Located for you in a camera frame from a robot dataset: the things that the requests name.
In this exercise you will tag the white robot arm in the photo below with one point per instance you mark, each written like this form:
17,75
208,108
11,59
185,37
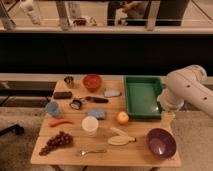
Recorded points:
186,84

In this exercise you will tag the red bowl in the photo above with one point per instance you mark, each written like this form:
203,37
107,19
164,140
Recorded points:
92,82

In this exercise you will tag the purple bowl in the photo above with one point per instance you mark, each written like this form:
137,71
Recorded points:
161,143

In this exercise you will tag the grey blue cloth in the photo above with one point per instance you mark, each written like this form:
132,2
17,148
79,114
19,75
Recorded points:
108,93

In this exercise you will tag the blue sponge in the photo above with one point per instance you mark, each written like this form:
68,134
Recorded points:
99,114

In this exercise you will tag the orange apple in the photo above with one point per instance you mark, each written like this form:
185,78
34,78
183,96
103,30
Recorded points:
122,118

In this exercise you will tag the green plastic tray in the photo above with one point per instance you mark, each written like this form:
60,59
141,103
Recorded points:
141,94

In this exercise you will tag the small metal cup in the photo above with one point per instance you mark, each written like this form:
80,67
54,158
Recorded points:
69,80

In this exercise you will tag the white plastic cup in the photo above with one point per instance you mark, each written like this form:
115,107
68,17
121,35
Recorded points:
90,125

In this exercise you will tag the wooden table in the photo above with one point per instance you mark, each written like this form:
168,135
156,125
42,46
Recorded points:
134,154

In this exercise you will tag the dark brown rectangular block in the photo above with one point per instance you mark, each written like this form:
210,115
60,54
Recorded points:
62,95

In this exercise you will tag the yellow banana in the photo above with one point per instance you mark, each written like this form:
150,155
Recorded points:
121,138

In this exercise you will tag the blue plastic cup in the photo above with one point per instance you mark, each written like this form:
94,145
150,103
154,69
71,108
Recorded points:
53,109

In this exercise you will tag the orange carrot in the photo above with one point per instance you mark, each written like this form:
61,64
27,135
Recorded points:
56,122

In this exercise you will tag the purple grape bunch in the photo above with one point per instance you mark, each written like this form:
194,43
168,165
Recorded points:
60,140

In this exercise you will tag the person in background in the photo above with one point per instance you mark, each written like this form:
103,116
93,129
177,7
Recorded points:
170,12

